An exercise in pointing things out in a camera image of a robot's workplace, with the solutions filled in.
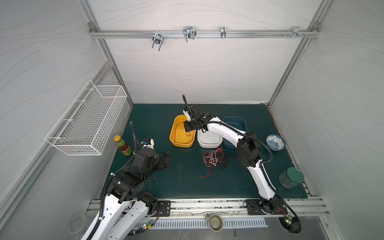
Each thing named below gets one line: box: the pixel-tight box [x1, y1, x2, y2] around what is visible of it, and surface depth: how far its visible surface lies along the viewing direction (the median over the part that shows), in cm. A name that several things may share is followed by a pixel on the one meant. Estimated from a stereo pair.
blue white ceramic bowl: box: [266, 134, 286, 151], surface depth 97 cm
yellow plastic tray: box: [169, 114, 196, 148], surface depth 102 cm
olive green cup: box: [205, 213, 224, 232], surface depth 70 cm
